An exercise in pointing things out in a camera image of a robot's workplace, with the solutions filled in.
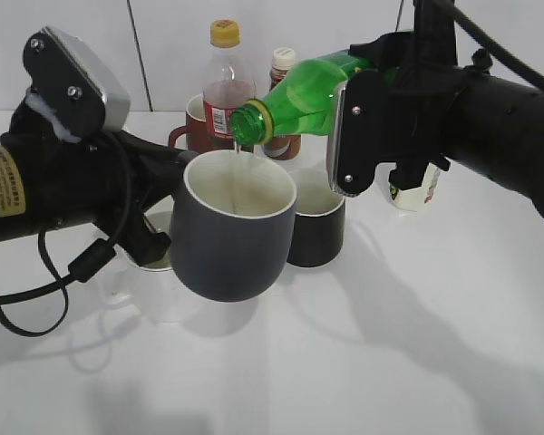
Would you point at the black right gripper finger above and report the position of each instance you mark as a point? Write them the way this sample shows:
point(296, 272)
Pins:
point(386, 52)
point(409, 174)

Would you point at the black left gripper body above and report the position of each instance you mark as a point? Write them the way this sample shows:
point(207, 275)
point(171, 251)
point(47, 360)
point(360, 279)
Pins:
point(111, 180)

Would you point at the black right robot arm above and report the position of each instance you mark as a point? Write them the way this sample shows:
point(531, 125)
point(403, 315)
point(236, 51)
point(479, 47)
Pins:
point(495, 127)

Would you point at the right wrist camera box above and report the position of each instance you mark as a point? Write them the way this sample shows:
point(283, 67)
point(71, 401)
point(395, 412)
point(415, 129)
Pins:
point(355, 142)

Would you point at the cola bottle red label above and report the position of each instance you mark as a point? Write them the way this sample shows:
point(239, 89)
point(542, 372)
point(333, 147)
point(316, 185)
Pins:
point(227, 82)

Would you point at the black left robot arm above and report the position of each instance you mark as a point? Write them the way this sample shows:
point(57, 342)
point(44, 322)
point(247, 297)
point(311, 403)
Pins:
point(24, 173)

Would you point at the gray ceramic mug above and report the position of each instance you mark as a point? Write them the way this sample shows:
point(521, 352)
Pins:
point(232, 225)

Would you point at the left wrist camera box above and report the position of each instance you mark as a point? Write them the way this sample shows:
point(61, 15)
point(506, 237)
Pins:
point(71, 87)

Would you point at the black ceramic mug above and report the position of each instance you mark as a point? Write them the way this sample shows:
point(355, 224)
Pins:
point(319, 226)

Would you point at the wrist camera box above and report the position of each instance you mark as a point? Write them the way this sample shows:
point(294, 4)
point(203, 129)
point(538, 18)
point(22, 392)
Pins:
point(71, 87)
point(355, 142)

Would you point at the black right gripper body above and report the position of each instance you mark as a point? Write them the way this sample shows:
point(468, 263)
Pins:
point(416, 113)

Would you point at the green sprite bottle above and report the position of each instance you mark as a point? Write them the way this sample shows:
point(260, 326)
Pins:
point(301, 103)

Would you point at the white milk drink bottle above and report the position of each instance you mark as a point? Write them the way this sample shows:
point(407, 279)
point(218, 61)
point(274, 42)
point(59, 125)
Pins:
point(420, 198)

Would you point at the dark red ceramic mug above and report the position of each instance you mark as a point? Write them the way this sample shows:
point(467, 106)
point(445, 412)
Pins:
point(194, 129)

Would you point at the white ceramic mug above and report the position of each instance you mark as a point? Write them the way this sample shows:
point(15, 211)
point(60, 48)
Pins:
point(153, 289)

